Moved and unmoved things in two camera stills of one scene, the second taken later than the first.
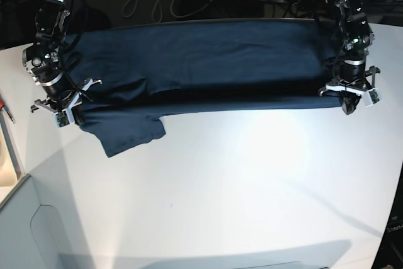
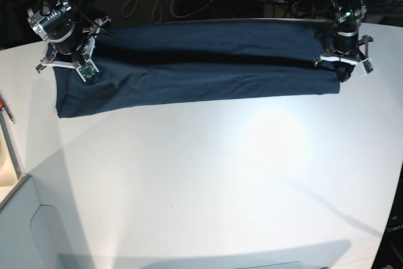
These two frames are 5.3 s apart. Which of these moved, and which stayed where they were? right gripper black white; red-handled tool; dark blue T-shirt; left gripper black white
Moved: right gripper black white; dark blue T-shirt; left gripper black white
Stayed: red-handled tool
